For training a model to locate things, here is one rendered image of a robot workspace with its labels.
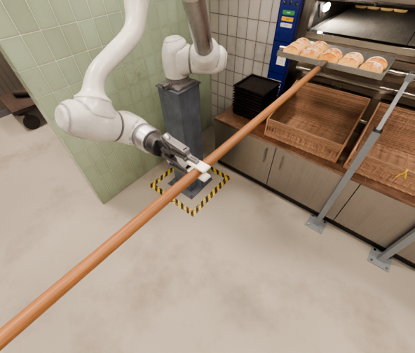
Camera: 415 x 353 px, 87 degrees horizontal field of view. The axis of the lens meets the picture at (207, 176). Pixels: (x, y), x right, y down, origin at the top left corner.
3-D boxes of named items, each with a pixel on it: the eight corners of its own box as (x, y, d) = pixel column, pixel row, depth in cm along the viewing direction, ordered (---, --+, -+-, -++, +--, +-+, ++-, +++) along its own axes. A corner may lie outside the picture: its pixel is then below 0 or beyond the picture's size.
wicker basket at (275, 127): (288, 108, 200) (296, 78, 180) (354, 130, 176) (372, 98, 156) (262, 135, 175) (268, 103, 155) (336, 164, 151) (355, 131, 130)
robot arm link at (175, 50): (167, 69, 149) (162, 31, 133) (194, 70, 147) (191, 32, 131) (161, 80, 138) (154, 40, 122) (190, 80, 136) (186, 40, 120)
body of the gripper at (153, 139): (159, 126, 73) (179, 136, 69) (163, 146, 79) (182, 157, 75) (141, 137, 69) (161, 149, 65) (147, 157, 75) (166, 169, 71)
